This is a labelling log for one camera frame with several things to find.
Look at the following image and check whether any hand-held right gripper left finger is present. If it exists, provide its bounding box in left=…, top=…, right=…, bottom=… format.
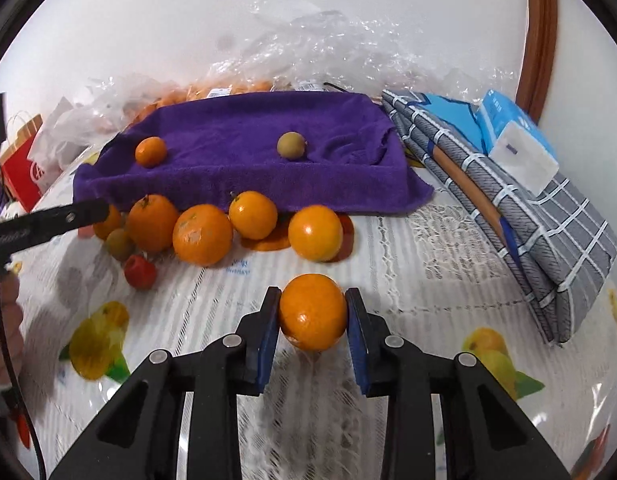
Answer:
left=48, top=286, right=283, bottom=480

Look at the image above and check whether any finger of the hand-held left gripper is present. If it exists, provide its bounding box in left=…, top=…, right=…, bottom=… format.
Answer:
left=0, top=197, right=110, bottom=256

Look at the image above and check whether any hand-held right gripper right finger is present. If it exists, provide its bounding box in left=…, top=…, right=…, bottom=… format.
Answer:
left=344, top=287, right=571, bottom=480

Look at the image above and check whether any smooth orange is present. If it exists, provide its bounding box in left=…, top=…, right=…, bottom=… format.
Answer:
left=278, top=273, right=349, bottom=352

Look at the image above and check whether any greenish brown round fruit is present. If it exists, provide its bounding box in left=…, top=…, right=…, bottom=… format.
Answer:
left=106, top=228, right=136, bottom=262
left=277, top=131, right=306, bottom=161

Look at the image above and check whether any orange with stem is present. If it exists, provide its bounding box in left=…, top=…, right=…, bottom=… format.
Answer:
left=126, top=194, right=182, bottom=253

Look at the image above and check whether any large mottled orange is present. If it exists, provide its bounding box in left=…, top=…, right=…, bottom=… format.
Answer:
left=172, top=203, right=234, bottom=267

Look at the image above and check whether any purple towel covered tray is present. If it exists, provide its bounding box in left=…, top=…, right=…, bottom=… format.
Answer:
left=71, top=91, right=435, bottom=216

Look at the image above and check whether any person's left hand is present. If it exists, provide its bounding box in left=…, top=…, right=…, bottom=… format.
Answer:
left=0, top=272, right=24, bottom=391

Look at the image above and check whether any red paper bag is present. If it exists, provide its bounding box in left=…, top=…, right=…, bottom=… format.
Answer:
left=0, top=112, right=44, bottom=213

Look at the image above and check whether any white plastic bag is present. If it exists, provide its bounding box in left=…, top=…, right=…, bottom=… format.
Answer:
left=28, top=97, right=104, bottom=181

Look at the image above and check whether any small red fruit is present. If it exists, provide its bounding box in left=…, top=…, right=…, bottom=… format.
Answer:
left=124, top=255, right=158, bottom=291

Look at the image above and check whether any small orange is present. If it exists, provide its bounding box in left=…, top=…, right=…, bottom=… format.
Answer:
left=135, top=136, right=168, bottom=168

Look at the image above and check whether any clear bag of small oranges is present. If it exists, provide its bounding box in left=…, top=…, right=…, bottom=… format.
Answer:
left=88, top=75, right=289, bottom=131

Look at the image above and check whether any grey plaid folded cloth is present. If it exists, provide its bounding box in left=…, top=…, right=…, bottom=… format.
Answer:
left=381, top=90, right=617, bottom=346

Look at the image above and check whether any blue tissue pack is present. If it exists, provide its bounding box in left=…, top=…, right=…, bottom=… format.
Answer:
left=475, top=89, right=560, bottom=196

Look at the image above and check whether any large clear plastic bag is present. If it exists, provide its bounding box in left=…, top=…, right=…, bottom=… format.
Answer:
left=208, top=0, right=514, bottom=106

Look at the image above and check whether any black cable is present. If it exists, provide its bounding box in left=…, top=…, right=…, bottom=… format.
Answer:
left=0, top=260, right=46, bottom=480

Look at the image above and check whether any brown wooden frame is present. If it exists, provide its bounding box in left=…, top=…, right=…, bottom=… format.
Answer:
left=513, top=0, right=559, bottom=126

